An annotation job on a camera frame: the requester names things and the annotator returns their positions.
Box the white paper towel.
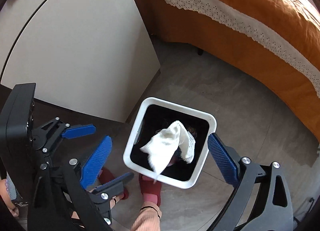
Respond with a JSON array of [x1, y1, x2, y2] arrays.
[[140, 120, 196, 177]]

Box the grey desk side panel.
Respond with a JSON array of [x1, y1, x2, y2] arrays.
[[1, 0, 160, 123]]

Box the white square trash bin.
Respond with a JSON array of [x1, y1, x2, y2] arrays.
[[123, 97, 217, 189]]

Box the pink trouser leg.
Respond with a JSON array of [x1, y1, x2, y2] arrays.
[[131, 202, 162, 231]]

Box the white lace bed trim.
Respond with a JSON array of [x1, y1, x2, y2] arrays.
[[164, 0, 319, 96]]

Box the red slipper left foot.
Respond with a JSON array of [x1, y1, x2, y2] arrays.
[[98, 167, 129, 200]]

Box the red slipper foot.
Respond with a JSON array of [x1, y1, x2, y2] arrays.
[[98, 167, 129, 200], [139, 174, 162, 207]]

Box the left hand with bead bracelet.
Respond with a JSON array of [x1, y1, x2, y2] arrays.
[[0, 178, 19, 217]]

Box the red slipper right foot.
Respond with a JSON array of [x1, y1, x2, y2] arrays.
[[139, 174, 162, 207]]

